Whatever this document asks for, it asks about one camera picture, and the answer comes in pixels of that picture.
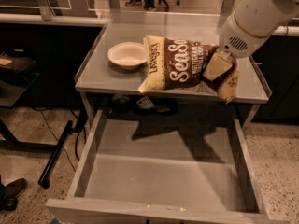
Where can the dark item under counter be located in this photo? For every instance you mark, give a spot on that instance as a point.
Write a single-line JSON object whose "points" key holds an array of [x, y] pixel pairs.
{"points": [[120, 103]]}

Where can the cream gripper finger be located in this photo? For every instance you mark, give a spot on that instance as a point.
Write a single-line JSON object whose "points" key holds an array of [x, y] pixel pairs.
{"points": [[217, 65]]}

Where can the brown shoe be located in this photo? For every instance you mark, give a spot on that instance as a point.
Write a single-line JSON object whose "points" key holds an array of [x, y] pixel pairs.
{"points": [[9, 193]]}

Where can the grey open top drawer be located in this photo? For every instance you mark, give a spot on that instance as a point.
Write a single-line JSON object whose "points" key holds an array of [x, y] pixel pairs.
{"points": [[184, 169]]}

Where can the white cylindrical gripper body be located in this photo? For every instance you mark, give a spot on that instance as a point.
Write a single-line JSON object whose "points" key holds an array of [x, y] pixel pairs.
{"points": [[237, 37]]}

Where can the black side table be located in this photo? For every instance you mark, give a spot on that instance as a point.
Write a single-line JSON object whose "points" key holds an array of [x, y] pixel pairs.
{"points": [[17, 122]]}

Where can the grey counter cabinet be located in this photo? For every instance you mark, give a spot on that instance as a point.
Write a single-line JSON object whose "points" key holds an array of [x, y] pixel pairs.
{"points": [[96, 76]]}

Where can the white paper bowl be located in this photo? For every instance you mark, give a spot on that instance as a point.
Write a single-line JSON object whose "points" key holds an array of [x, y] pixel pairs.
{"points": [[127, 55]]}

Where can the brown chip bag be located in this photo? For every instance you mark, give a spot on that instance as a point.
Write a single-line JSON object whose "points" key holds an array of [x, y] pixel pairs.
{"points": [[178, 64]]}

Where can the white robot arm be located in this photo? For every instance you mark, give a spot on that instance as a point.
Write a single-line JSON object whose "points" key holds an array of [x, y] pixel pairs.
{"points": [[247, 29]]}

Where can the white tagged item under counter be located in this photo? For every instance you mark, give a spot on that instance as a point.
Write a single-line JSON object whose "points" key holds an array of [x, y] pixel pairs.
{"points": [[145, 103]]}

